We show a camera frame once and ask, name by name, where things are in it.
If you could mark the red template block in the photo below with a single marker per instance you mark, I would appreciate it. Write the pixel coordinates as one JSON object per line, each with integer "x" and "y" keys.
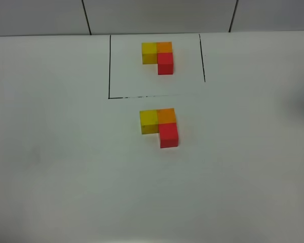
{"x": 165, "y": 63}

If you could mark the yellow template block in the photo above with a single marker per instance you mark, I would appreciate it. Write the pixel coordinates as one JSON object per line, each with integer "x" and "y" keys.
{"x": 149, "y": 53}

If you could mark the orange template block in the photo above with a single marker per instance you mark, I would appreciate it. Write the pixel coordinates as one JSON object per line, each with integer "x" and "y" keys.
{"x": 164, "y": 47}

